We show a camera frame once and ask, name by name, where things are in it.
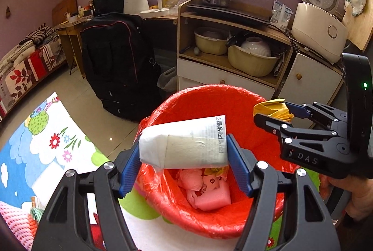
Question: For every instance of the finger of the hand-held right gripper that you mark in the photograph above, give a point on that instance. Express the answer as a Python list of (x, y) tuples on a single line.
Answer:
[(291, 134), (323, 117)]

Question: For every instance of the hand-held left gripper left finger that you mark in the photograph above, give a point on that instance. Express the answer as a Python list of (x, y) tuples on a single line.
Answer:
[(131, 169)]

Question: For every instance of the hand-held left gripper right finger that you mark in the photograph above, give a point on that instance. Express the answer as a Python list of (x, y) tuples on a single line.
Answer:
[(239, 163)]

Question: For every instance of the yellow wrapper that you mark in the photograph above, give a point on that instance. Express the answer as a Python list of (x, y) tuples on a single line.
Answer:
[(271, 108)]

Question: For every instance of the red lined trash bin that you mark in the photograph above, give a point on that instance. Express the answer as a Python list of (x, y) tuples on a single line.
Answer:
[(204, 105)]

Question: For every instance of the pink foam fruit net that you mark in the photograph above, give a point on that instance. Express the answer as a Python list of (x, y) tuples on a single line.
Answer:
[(14, 224)]

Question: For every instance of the person's right hand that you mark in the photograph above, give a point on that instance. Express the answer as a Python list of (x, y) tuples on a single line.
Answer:
[(362, 195)]

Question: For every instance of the wooden kitchen cabinet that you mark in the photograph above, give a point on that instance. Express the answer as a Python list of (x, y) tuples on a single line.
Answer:
[(309, 84)]

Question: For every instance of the white foam block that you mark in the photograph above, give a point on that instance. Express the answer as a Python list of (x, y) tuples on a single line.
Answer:
[(212, 197)]

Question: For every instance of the pink crumpled plastic bag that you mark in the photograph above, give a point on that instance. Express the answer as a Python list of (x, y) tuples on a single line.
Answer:
[(189, 179)]

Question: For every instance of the large yellow basin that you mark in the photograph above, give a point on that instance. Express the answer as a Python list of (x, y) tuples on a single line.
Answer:
[(250, 64)]

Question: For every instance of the white rice cooker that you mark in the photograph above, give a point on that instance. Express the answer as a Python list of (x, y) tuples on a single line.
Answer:
[(317, 26)]

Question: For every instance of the wooden cutting board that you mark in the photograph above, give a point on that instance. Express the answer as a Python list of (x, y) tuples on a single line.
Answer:
[(360, 29)]

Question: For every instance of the white ribbed bowl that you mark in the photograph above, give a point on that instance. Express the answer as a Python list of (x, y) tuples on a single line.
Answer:
[(256, 45)]

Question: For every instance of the white floor plastic bag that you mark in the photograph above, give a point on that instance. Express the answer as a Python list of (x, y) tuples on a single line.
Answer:
[(167, 80)]

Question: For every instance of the blue cartoon printed blanket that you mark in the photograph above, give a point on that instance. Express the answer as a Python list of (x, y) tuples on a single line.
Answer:
[(35, 157)]

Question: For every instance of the green patterned cloth scrap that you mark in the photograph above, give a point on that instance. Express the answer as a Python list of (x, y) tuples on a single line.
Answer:
[(37, 213)]

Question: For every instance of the large black backpack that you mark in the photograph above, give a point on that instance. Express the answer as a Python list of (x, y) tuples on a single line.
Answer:
[(116, 64)]

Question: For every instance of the blue white packet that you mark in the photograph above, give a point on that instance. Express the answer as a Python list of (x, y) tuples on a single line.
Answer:
[(281, 13)]

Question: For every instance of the small yellow basin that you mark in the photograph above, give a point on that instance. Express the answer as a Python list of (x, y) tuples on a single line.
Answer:
[(209, 45)]

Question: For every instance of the black induction cooker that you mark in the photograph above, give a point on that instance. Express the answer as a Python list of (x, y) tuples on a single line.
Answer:
[(227, 14)]

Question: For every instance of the bed with leaf bedspread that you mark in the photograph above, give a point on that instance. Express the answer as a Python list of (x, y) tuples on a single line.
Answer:
[(26, 76)]

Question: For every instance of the wooden desk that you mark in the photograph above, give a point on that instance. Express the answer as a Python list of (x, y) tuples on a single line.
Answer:
[(71, 32)]

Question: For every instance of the folded white quilt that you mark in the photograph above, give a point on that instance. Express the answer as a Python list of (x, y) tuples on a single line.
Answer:
[(14, 54)]

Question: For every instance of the black white striped cloth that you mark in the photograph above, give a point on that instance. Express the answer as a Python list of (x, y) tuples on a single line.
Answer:
[(38, 33)]

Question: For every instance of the white cylinder appliance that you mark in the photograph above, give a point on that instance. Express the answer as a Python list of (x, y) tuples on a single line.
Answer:
[(135, 3)]

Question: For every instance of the clear plastic bag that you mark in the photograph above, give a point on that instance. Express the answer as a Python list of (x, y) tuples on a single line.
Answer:
[(185, 0)]

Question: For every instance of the wooden headboard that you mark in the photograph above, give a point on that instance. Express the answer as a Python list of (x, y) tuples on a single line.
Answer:
[(65, 7)]

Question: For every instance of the gourd wall ornament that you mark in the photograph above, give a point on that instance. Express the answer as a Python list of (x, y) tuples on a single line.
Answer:
[(8, 12)]

